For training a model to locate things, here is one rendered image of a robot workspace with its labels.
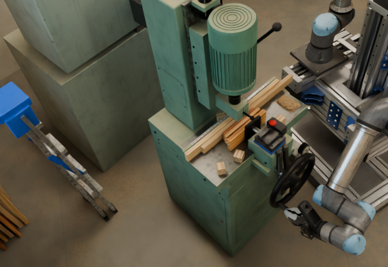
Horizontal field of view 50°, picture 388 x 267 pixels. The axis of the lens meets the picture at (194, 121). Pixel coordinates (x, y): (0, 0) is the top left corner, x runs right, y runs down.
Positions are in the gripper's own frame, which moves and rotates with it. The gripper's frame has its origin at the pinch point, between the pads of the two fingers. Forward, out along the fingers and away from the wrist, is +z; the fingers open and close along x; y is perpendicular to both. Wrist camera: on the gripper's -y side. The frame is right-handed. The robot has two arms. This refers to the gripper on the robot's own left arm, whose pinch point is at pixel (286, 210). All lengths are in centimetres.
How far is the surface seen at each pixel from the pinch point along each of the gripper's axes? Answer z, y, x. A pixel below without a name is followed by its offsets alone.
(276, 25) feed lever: -6, -73, 24
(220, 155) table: 22.7, -27.4, -5.1
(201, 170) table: 23.3, -27.7, -16.3
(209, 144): 25.8, -33.4, -5.9
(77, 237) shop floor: 126, 18, -71
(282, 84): 26, -34, 42
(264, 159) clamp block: 9.1, -20.5, 5.7
